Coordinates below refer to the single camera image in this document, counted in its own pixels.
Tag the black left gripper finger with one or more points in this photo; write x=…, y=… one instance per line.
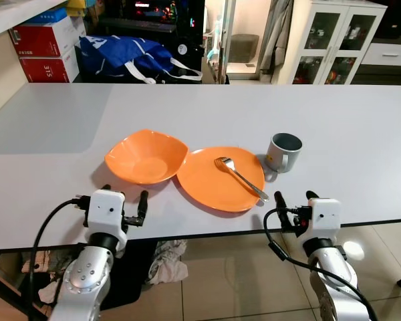
x=144, y=204
x=107, y=190

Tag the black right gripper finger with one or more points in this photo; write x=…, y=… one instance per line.
x=280, y=202
x=312, y=196

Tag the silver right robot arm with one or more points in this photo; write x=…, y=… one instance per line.
x=337, y=281

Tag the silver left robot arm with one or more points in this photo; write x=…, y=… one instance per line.
x=87, y=277

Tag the grey mug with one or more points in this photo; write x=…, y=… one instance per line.
x=281, y=159

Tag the orange plastic bowl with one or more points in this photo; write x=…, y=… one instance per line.
x=144, y=160

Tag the white crumpled cloth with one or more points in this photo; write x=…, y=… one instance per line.
x=167, y=264

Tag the silver metal spoon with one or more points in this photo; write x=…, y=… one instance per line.
x=225, y=162

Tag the orange plastic plate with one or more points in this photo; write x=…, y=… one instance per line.
x=210, y=187

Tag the blue shopping bag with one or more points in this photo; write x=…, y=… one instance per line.
x=120, y=57

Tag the red cardboard box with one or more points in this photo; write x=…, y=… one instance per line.
x=40, y=40
x=47, y=69

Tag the white glass-door cabinet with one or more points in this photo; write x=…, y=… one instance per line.
x=335, y=40

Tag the grey stool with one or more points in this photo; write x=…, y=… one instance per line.
x=244, y=48

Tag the white drawer unit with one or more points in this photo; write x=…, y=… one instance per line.
x=387, y=55

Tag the grey curtain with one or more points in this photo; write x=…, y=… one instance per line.
x=277, y=30

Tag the black lit computer case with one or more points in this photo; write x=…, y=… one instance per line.
x=154, y=13

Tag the blue box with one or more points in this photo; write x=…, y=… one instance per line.
x=48, y=16

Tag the yellow box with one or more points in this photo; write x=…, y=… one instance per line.
x=76, y=8

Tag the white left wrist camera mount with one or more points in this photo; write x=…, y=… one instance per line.
x=107, y=208

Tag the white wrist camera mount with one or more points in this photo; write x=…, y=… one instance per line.
x=107, y=208
x=325, y=217

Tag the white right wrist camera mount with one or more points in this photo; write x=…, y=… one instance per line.
x=325, y=217

